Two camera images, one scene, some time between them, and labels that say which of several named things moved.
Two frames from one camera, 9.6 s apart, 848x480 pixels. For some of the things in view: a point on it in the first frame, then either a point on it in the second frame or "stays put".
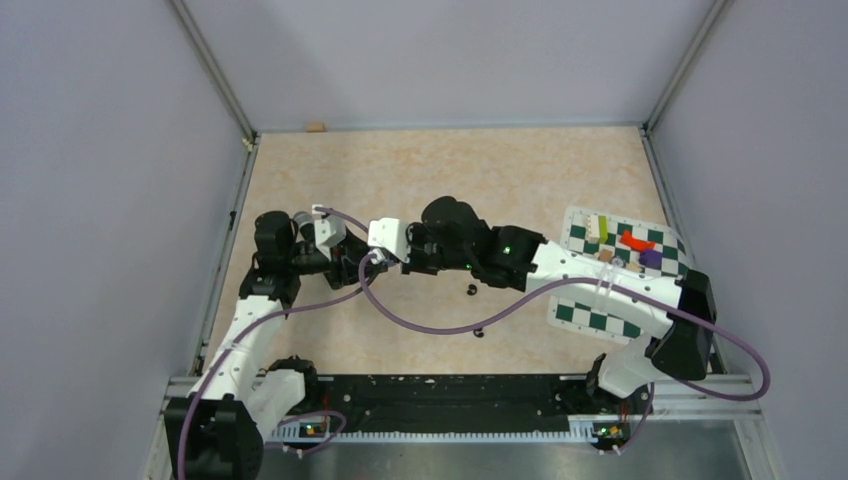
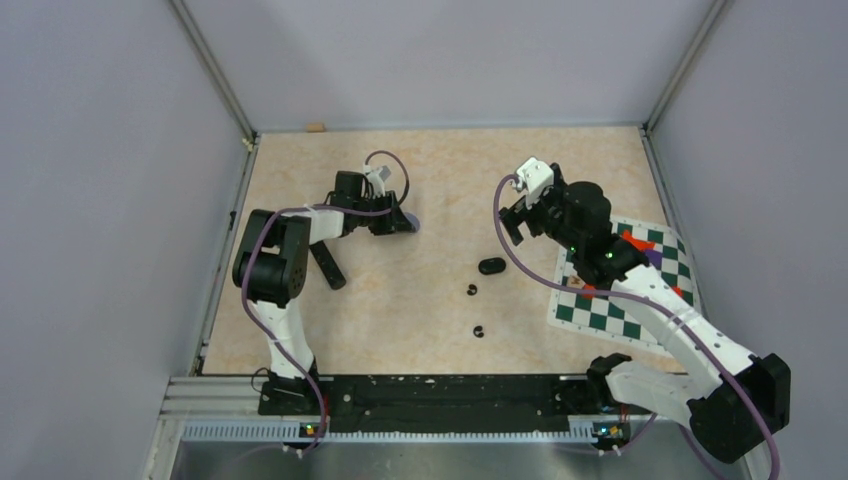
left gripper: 345,261 to 393,221
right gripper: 412,266 to 515,215
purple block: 651,259 stays put
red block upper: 631,242 stays put
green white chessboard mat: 631,244 stays put
